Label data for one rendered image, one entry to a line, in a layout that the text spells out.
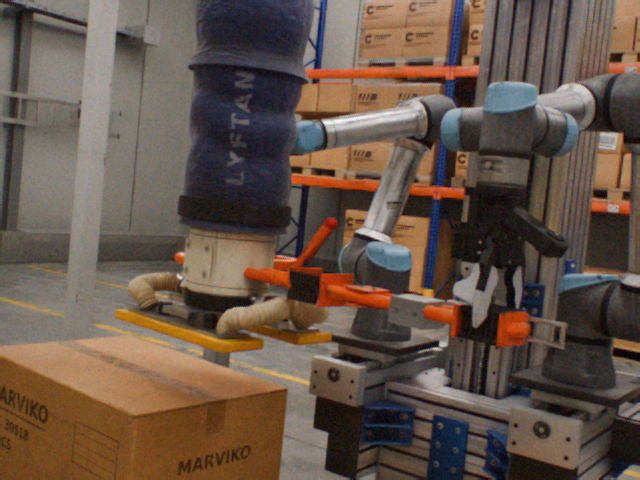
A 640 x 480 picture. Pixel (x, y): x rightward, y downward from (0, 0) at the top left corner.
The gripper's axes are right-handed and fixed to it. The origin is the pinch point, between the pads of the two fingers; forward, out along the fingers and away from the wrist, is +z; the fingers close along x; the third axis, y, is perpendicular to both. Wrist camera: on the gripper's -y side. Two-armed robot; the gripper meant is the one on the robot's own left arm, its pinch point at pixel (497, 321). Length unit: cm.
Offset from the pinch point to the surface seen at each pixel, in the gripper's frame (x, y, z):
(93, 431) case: 23, 70, 33
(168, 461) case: 14, 58, 37
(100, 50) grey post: -132, 348, -86
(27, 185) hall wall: -414, 1001, 12
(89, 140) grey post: -130, 349, -34
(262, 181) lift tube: 4, 50, -18
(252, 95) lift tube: 7, 52, -33
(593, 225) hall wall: -808, 346, -12
